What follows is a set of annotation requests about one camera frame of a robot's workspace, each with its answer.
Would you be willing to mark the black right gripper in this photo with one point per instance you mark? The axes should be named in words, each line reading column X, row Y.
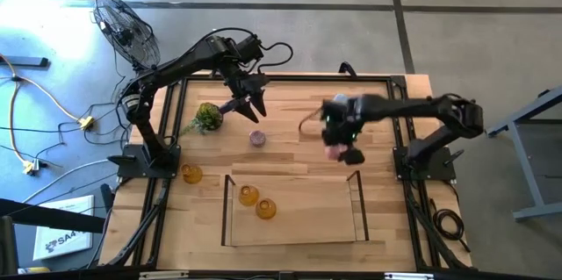
column 342, row 122

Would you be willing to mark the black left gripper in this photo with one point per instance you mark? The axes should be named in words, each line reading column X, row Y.
column 246, row 82

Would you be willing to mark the pink patterned candle tin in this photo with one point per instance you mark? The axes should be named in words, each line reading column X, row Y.
column 333, row 152

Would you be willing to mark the dark red floral candle tin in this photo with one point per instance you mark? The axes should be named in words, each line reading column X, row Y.
column 257, row 138

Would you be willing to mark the amber glass candlestick holder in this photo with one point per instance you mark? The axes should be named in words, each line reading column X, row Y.
column 248, row 195
column 266, row 209
column 192, row 174

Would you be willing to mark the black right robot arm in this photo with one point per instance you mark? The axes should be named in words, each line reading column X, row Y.
column 417, row 104

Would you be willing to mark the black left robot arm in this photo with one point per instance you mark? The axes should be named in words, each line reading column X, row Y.
column 184, row 62

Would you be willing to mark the potted green succulent plant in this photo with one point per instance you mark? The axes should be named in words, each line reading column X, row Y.
column 208, row 117

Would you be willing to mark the black floor fan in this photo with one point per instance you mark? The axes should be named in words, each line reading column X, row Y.
column 127, row 30

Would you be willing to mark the grey metal bench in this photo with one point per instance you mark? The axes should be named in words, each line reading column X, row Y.
column 528, row 170

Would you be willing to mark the black floor bar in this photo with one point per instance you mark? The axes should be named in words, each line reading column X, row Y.
column 26, row 61

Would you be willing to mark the black metal beam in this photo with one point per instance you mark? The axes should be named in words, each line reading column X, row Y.
column 44, row 218

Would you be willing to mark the white printed paper sheet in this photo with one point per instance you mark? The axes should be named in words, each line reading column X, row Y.
column 52, row 253

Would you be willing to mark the black stand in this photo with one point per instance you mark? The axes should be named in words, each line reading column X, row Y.
column 8, row 249

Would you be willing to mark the black rig frame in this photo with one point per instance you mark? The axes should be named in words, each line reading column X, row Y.
column 290, row 78

